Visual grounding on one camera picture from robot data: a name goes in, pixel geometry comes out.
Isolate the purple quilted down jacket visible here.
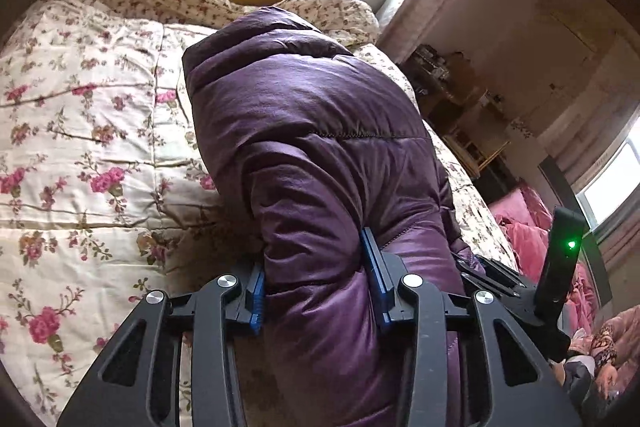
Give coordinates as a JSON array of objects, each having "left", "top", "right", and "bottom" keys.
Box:
[{"left": 182, "top": 8, "right": 475, "bottom": 426}]

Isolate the black tracker with green light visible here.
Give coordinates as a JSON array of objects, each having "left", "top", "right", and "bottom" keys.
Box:
[{"left": 534, "top": 207, "right": 586, "bottom": 325}]

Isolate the pink bedding pile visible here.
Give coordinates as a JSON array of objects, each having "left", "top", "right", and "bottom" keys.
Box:
[{"left": 489, "top": 183, "right": 599, "bottom": 334}]

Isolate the floral cream bed quilt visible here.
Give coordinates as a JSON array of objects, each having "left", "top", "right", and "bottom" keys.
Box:
[{"left": 0, "top": 0, "right": 522, "bottom": 427}]

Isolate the cluttered wooden bedside shelf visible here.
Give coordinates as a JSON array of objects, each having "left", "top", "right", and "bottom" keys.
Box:
[{"left": 400, "top": 44, "right": 518, "bottom": 192}]

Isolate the floral pillow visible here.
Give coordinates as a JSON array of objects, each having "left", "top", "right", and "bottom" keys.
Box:
[{"left": 99, "top": 0, "right": 380, "bottom": 49}]

